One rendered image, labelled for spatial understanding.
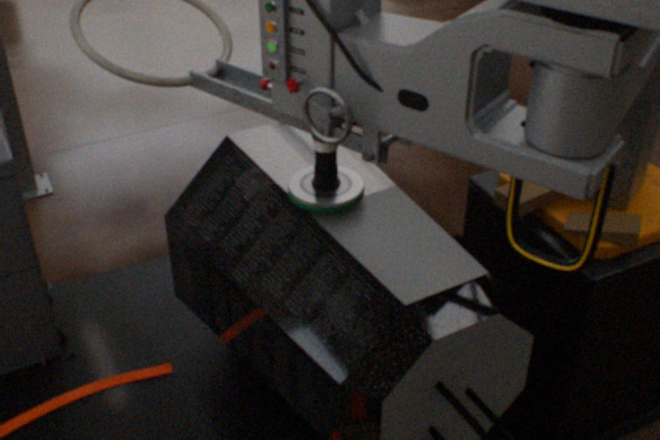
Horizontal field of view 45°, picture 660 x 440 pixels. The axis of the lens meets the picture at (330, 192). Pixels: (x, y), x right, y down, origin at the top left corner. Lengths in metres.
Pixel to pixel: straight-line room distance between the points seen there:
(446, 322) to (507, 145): 0.47
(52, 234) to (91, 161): 0.64
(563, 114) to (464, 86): 0.22
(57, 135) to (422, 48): 3.13
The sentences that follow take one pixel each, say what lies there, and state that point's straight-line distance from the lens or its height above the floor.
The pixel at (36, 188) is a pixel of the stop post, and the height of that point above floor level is 0.02.
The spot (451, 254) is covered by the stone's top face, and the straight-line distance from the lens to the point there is 2.11.
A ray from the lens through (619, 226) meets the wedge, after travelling 2.38.
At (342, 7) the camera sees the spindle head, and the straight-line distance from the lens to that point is 1.92.
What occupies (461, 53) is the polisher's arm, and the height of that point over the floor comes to 1.44.
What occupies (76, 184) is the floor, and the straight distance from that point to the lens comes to 4.15.
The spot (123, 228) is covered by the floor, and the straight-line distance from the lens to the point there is 3.76.
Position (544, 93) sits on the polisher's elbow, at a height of 1.40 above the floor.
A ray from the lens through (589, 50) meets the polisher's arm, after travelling 1.61.
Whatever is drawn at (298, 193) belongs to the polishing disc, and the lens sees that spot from 2.22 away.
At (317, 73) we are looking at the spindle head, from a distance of 1.97.
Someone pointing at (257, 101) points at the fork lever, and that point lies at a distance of 2.22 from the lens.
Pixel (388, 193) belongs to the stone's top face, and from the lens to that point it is 2.33.
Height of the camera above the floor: 2.11
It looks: 33 degrees down
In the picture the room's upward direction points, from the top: straight up
